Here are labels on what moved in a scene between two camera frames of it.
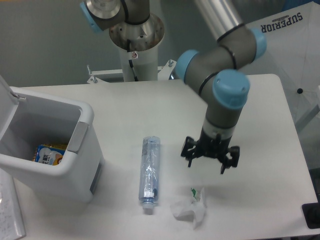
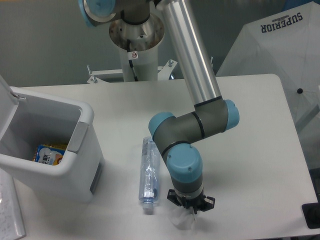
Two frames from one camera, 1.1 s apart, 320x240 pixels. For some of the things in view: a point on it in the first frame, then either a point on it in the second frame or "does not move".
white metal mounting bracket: (164, 72) does not move
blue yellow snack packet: (51, 154) does not move
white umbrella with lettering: (292, 52) does not move
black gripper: (212, 147) -> (197, 203)
